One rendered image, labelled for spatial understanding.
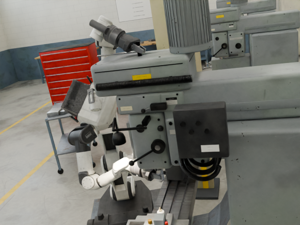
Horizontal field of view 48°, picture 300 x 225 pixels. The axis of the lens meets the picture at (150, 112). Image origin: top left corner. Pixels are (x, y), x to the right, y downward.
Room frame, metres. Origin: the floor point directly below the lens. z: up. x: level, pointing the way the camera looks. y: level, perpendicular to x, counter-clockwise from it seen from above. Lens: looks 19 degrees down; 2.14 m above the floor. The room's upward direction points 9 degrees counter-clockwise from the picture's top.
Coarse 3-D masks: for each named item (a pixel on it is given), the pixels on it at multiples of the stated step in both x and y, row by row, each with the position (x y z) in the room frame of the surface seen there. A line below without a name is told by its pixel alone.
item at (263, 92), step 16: (272, 64) 1.54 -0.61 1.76; (288, 64) 1.49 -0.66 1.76; (208, 80) 1.44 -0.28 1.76; (224, 80) 1.42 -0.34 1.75; (240, 80) 1.39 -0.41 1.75; (256, 80) 1.37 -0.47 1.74; (272, 80) 1.35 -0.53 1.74; (288, 80) 1.34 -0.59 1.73; (192, 96) 1.45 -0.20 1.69; (208, 96) 1.43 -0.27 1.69; (224, 96) 1.41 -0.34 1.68; (240, 96) 1.39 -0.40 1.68; (256, 96) 1.37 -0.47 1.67; (272, 96) 1.35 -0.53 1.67; (288, 96) 1.34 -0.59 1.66; (240, 112) 1.39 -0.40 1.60; (256, 112) 1.37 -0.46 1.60; (272, 112) 1.35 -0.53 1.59; (288, 112) 1.34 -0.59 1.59
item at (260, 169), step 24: (240, 120) 1.41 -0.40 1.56; (264, 120) 1.36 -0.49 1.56; (288, 120) 1.32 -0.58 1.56; (240, 144) 1.28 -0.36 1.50; (264, 144) 1.25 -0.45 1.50; (288, 144) 1.23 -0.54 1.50; (240, 168) 1.28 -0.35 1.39; (264, 168) 1.25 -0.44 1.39; (288, 168) 1.23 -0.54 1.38; (240, 192) 1.28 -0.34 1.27; (264, 192) 1.26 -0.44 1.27; (288, 192) 1.23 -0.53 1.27; (240, 216) 1.29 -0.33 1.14; (264, 216) 1.26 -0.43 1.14; (288, 216) 1.23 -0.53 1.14
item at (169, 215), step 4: (168, 216) 1.53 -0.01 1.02; (172, 216) 1.53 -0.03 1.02; (128, 220) 1.61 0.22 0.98; (132, 220) 1.60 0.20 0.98; (136, 220) 1.60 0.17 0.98; (140, 220) 1.59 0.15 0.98; (144, 220) 1.58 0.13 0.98; (168, 220) 1.50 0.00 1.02; (172, 220) 1.51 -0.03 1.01; (176, 220) 1.54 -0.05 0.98; (180, 220) 1.53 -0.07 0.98; (184, 220) 1.53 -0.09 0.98; (188, 220) 1.52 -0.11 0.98; (128, 224) 1.57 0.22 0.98; (132, 224) 1.57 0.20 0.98; (136, 224) 1.56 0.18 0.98; (140, 224) 1.55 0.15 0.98; (164, 224) 1.47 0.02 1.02; (168, 224) 1.46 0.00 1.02; (172, 224) 1.50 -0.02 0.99; (176, 224) 1.50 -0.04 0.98; (180, 224) 1.50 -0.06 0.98; (184, 224) 1.49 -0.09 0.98; (188, 224) 1.49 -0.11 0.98
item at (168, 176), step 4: (168, 168) 2.08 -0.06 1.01; (172, 168) 2.07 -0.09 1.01; (176, 168) 2.06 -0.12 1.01; (180, 168) 2.05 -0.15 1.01; (168, 172) 2.09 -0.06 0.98; (172, 172) 2.07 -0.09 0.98; (176, 172) 2.06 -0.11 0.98; (180, 172) 2.05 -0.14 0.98; (168, 176) 2.09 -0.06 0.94; (172, 176) 2.08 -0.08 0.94; (176, 176) 2.06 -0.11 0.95; (180, 176) 2.05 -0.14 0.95; (184, 176) 2.09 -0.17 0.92
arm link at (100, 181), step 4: (108, 172) 1.78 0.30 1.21; (92, 176) 1.79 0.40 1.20; (96, 176) 1.82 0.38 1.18; (100, 176) 1.79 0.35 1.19; (104, 176) 1.77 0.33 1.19; (108, 176) 1.76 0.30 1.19; (112, 176) 1.76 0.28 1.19; (96, 180) 1.78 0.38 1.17; (100, 180) 1.77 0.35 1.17; (104, 180) 1.76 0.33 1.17; (108, 180) 1.76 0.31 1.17; (112, 180) 1.76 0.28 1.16; (96, 184) 1.76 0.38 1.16; (100, 184) 1.76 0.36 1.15; (104, 184) 1.76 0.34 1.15; (92, 188) 1.77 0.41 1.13; (96, 188) 1.77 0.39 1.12
